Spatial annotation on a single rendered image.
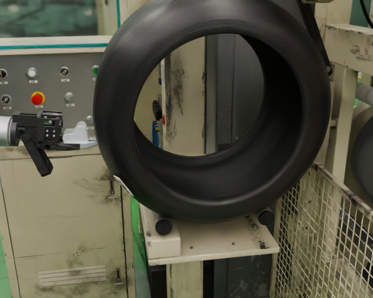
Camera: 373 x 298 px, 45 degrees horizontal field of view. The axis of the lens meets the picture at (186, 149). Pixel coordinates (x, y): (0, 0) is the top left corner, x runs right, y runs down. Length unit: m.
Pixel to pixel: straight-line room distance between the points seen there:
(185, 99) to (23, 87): 0.69
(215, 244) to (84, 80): 0.87
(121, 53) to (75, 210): 1.07
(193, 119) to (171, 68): 0.18
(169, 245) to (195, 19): 0.59
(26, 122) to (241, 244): 0.66
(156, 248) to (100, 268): 0.92
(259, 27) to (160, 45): 0.22
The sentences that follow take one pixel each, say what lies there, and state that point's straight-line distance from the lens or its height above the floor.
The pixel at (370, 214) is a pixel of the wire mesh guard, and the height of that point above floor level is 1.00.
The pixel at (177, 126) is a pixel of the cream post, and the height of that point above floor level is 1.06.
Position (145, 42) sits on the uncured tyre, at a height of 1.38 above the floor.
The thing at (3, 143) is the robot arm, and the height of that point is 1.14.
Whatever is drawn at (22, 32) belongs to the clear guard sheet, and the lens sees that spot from 1.80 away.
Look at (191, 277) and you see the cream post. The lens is 1.76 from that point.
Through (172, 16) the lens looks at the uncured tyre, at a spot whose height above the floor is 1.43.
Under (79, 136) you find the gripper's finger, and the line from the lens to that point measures 1.15.
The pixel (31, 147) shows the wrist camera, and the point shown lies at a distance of 1.17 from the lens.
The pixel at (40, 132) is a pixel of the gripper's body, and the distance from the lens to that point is 1.14.
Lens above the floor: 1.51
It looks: 21 degrees down
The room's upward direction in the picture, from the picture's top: straight up
